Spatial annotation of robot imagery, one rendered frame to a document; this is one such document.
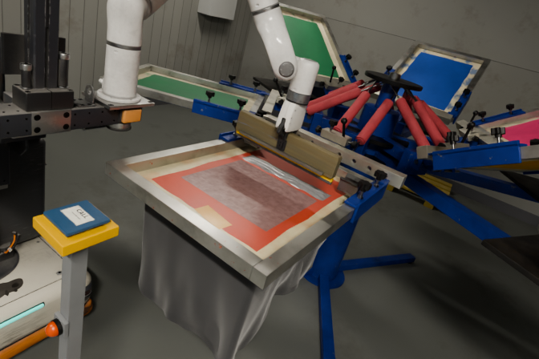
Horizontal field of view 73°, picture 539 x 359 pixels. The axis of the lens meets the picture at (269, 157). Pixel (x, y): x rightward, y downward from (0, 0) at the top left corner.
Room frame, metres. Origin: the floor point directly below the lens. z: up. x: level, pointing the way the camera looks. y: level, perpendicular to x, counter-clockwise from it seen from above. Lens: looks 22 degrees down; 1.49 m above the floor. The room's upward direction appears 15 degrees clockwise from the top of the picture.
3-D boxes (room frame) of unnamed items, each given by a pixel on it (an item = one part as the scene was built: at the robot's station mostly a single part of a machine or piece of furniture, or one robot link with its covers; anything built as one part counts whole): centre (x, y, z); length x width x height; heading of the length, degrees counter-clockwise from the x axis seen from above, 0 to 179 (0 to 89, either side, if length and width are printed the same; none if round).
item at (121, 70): (1.06, 0.51, 1.21); 0.16 x 0.13 x 0.15; 62
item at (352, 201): (1.17, -0.37, 0.98); 0.30 x 0.05 x 0.07; 150
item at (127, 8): (1.06, 0.50, 1.37); 0.13 x 0.10 x 0.16; 11
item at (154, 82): (2.01, 0.37, 1.05); 1.08 x 0.61 x 0.23; 90
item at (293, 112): (1.16, -0.04, 1.20); 0.10 x 0.08 x 0.11; 150
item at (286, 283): (0.95, -0.15, 0.74); 0.46 x 0.04 x 0.42; 150
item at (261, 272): (1.10, 0.00, 0.97); 0.79 x 0.58 x 0.04; 150
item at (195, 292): (0.84, 0.14, 0.74); 0.45 x 0.03 x 0.43; 60
